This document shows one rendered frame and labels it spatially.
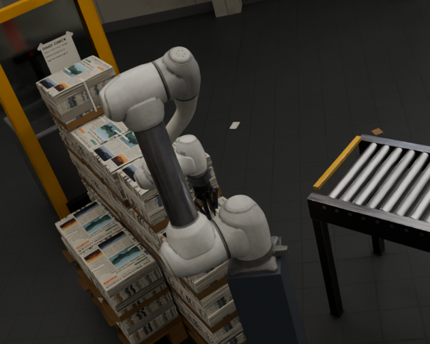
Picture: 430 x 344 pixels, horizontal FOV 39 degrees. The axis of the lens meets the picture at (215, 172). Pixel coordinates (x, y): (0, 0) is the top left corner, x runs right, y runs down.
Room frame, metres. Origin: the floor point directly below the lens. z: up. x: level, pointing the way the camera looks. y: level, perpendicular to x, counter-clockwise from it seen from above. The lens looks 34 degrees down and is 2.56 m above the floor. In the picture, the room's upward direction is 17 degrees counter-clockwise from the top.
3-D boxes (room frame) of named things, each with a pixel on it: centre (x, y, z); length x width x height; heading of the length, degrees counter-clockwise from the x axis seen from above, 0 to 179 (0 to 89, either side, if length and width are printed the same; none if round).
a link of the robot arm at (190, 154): (2.03, 0.08, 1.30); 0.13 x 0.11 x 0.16; 103
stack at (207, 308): (2.54, 0.29, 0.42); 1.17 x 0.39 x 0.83; 24
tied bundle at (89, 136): (2.93, 0.47, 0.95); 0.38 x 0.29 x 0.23; 112
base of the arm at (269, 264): (1.68, -0.07, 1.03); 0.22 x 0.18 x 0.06; 74
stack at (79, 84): (3.20, 0.59, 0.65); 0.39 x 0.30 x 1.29; 114
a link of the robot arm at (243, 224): (1.68, -0.04, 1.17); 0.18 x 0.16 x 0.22; 103
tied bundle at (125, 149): (2.67, 0.36, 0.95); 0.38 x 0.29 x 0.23; 112
